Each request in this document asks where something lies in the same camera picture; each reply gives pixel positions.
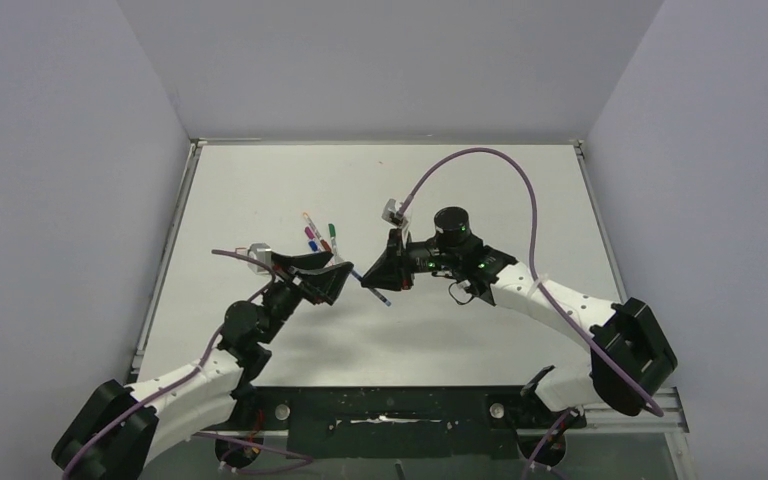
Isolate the blue gel pen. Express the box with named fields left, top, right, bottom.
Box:
left=351, top=269, right=392, bottom=307

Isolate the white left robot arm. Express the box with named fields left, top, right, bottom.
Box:
left=51, top=250, right=354, bottom=479

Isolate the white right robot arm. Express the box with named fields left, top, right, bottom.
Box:
left=361, top=201, right=678, bottom=416

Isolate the brown cap marker left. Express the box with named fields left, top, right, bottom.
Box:
left=302, top=212, right=332, bottom=252

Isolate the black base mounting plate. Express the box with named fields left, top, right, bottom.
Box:
left=220, top=385, right=587, bottom=465

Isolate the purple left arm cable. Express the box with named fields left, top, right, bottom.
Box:
left=59, top=248, right=279, bottom=480

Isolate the purple lower base cable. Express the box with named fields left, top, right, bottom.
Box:
left=191, top=430, right=316, bottom=477

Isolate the aluminium rail frame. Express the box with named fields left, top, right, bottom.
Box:
left=581, top=387, right=689, bottom=434

